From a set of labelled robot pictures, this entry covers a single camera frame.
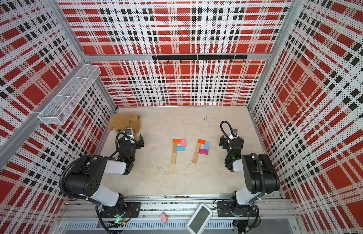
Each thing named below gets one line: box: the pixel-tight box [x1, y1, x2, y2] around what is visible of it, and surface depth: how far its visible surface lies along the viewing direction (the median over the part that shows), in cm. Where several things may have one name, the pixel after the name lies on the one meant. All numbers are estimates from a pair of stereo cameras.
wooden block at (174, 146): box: [172, 142, 178, 154], surface depth 100 cm
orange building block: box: [172, 138, 182, 144], surface depth 103 cm
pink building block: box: [181, 138, 186, 147], surface depth 101 cm
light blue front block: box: [176, 146, 186, 152], surface depth 100 cm
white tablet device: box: [186, 203, 213, 234], surface depth 69 cm
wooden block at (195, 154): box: [191, 148, 201, 164], surface depth 95 cm
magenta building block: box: [198, 148, 209, 156], surface depth 98 cm
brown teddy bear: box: [108, 113, 142, 135], surface depth 95 cm
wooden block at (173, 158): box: [171, 152, 177, 165], surface depth 95 cm
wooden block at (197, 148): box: [194, 142, 202, 156], surface depth 99 cm
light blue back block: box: [204, 141, 210, 151], surface depth 100 cm
